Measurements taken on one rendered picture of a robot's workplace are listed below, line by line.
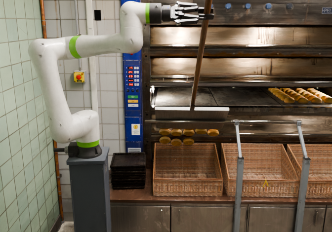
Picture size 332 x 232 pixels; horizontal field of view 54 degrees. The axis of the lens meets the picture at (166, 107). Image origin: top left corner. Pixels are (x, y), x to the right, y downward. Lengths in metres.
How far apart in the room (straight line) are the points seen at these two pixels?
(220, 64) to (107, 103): 1.05
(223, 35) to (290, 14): 0.58
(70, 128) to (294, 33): 2.04
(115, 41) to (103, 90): 1.42
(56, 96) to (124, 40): 0.44
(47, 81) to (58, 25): 1.34
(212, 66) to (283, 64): 0.61
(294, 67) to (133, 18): 1.83
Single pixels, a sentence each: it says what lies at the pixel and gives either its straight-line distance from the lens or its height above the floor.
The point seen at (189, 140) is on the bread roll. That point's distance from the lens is 2.87.
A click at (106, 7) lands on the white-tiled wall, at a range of 2.86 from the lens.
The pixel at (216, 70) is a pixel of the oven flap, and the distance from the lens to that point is 2.85.
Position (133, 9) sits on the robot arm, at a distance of 1.53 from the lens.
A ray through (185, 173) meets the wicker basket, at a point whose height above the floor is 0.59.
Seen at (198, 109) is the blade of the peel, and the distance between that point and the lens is 2.42.
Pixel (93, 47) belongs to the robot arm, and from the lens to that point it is 1.65.
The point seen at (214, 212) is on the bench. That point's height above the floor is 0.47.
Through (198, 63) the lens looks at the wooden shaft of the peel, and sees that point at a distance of 1.88.
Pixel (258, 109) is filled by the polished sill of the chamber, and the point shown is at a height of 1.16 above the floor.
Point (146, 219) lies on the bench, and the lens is 2.73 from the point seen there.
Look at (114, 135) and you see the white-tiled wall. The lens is 3.03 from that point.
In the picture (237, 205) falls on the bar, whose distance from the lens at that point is 2.63.
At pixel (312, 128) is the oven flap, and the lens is 3.20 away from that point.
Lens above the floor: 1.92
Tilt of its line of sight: 15 degrees down
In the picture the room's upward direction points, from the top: straight up
